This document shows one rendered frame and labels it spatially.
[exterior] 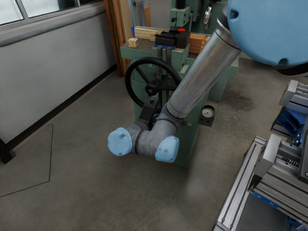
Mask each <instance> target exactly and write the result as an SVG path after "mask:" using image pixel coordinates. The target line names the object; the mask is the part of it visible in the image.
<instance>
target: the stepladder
mask: <svg viewBox="0 0 308 231"><path fill-rule="evenodd" d="M136 3H137V6H136ZM143 4H144V0H128V7H129V13H130V19H131V25H132V27H131V30H132V34H133V38H135V31H134V28H136V26H139V27H147V24H146V18H145V12H144V6H143ZM137 9H138V12H137ZM138 16H139V18H138ZM139 23H140V24H139Z"/></svg>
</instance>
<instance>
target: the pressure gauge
mask: <svg viewBox="0 0 308 231"><path fill-rule="evenodd" d="M214 111H215V109H214V107H213V106H211V105H205V106H204V107H203V109H202V115H203V116H204V117H207V118H209V117H212V116H213V115H214ZM207 112H208V113H207Z"/></svg>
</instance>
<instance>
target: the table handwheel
mask: <svg viewBox="0 0 308 231"><path fill-rule="evenodd" d="M141 64H154V65H157V66H159V67H161V68H163V69H164V70H166V71H167V72H168V73H169V74H170V75H171V76H172V78H173V79H174V81H175V83H176V87H161V86H160V84H161V81H160V80H159V79H158V78H157V77H156V78H155V80H151V81H149V80H148V79H147V77H146V76H145V75H144V73H143V72H142V71H141V69H140V68H139V67H138V66H139V65H141ZM134 69H136V70H137V72H138V73H139V74H140V75H141V77H142V78H143V79H144V81H145V82H146V83H147V85H146V86H145V91H146V93H147V94H148V96H155V95H156V94H157V93H158V91H159V90H168V91H175V90H176V88H177V87H178V85H179V84H180V82H181V81H182V80H181V78H180V76H179V74H178V73H177V71H176V70H175V69H174V68H173V67H172V66H171V65H170V64H168V63H167V62H165V61H164V60H161V59H159V58H156V57H151V56H146V57H140V58H137V59H136V60H134V61H133V62H132V63H131V64H130V65H129V66H128V68H127V69H126V73H125V86H126V89H127V92H128V94H129V95H130V97H131V98H132V100H133V101H134V102H135V103H136V104H137V105H138V106H140V107H141V108H143V106H144V104H145V103H144V102H142V101H141V100H140V99H139V98H138V97H137V96H136V94H135V93H134V91H133V89H132V86H131V74H132V72H133V70H134ZM165 78H166V75H162V81H163V80H164V79H165ZM161 110H162V108H157V109H156V112H155V113H156V114H160V113H161Z"/></svg>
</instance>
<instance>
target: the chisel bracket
mask: <svg viewBox="0 0 308 231"><path fill-rule="evenodd" d="M190 11H191V6H185V8H173V9H171V10H170V24H169V25H170V26H175V27H177V28H180V27H183V26H184V25H185V24H186V23H187V22H188V21H189V19H190V17H189V16H188V15H189V13H190ZM171 18H177V20H175V21H174V22H171Z"/></svg>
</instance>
